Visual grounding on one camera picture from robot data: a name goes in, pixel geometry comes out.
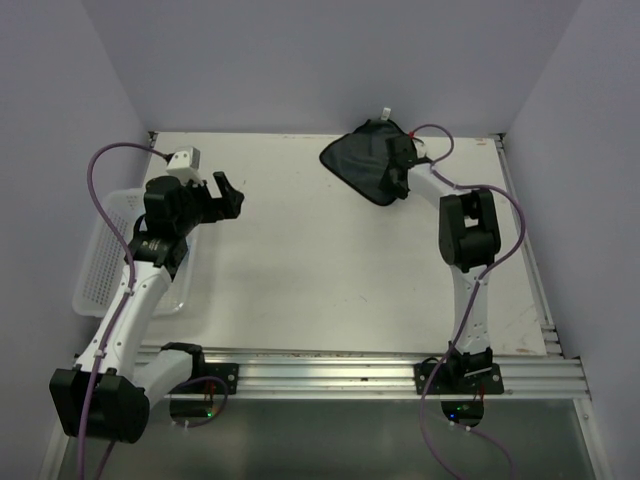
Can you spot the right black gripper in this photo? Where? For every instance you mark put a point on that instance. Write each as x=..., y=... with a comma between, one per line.
x=387, y=186

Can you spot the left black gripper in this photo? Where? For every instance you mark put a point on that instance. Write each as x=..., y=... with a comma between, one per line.
x=226, y=206

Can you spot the dark grey towel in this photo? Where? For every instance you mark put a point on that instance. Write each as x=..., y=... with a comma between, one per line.
x=360, y=158

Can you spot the light blue towel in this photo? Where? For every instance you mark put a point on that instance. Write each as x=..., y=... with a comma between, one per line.
x=191, y=243

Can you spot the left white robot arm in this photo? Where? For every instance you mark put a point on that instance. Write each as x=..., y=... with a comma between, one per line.
x=103, y=395

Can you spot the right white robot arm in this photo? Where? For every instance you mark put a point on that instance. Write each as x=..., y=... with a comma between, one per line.
x=468, y=241

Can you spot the white plastic basket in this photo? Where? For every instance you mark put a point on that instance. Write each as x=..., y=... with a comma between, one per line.
x=103, y=262

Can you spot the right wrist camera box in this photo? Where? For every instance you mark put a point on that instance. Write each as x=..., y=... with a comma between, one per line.
x=420, y=147

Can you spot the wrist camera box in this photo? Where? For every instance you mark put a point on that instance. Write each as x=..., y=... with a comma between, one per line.
x=420, y=147
x=184, y=164

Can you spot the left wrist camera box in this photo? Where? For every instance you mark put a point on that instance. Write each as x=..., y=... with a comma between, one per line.
x=184, y=164

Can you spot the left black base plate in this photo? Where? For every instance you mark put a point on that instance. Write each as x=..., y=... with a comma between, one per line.
x=210, y=375

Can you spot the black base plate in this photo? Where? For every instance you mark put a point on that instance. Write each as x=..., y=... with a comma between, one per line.
x=210, y=375
x=447, y=382

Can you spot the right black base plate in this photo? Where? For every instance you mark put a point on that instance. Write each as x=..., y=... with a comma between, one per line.
x=447, y=382

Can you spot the aluminium mounting rail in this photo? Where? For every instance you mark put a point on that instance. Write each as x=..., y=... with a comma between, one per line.
x=306, y=375

